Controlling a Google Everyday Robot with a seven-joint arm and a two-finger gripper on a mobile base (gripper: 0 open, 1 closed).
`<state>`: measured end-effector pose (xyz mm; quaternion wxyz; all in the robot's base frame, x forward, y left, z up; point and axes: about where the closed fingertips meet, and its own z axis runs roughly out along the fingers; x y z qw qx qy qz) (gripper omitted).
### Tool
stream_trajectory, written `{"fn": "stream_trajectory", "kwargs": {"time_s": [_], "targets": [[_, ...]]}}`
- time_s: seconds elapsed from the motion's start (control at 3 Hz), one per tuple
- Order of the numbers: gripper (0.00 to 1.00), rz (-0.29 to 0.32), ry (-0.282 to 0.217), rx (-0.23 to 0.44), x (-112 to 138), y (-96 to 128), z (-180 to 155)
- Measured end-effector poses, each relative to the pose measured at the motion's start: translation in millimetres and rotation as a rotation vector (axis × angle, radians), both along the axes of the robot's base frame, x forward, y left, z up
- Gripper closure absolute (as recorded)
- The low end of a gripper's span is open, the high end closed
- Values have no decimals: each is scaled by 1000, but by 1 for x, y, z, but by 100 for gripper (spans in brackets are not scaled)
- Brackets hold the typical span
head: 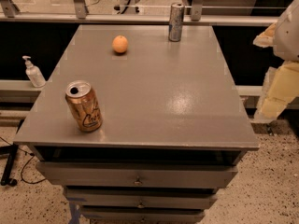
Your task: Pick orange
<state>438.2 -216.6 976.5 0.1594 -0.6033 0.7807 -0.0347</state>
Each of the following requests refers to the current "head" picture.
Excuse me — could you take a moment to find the bottom grey drawer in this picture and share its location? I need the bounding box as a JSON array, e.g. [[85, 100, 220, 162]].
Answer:
[[80, 207, 205, 223]]

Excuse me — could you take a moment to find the grey drawer cabinet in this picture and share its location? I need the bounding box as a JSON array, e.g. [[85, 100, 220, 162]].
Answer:
[[13, 24, 260, 224]]

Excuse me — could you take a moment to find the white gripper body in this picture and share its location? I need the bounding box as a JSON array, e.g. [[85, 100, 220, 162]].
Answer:
[[273, 0, 299, 62]]

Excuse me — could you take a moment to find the top grey drawer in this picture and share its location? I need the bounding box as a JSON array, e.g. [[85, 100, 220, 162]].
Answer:
[[36, 161, 237, 189]]

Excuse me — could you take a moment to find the metal railing frame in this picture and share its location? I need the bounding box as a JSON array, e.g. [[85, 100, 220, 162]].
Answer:
[[0, 0, 299, 27]]

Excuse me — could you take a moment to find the white pump bottle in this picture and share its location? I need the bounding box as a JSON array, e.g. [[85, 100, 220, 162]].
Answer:
[[22, 56, 46, 88]]

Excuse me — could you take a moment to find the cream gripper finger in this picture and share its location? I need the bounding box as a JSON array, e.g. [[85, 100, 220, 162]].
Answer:
[[253, 23, 276, 48], [254, 61, 299, 122]]

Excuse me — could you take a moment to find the gold soda can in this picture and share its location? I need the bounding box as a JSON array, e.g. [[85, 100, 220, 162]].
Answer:
[[65, 80, 103, 132]]

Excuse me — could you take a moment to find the grey drawer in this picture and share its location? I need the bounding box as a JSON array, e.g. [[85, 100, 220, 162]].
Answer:
[[64, 188, 217, 209], [36, 161, 237, 189], [80, 207, 205, 223]]

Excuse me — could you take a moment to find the black cable on floor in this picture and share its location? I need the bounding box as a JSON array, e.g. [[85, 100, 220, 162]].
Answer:
[[0, 136, 47, 185]]

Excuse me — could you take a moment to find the black stand leg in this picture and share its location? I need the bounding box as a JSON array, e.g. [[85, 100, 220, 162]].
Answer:
[[0, 119, 25, 187]]

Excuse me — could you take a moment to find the orange fruit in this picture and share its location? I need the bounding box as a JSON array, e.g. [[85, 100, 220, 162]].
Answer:
[[112, 35, 128, 53]]

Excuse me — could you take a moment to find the tall silver can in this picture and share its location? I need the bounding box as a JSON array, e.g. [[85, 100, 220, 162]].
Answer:
[[168, 3, 185, 42]]

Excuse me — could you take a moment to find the middle grey drawer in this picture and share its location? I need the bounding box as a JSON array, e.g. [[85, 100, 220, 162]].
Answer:
[[64, 188, 217, 209]]

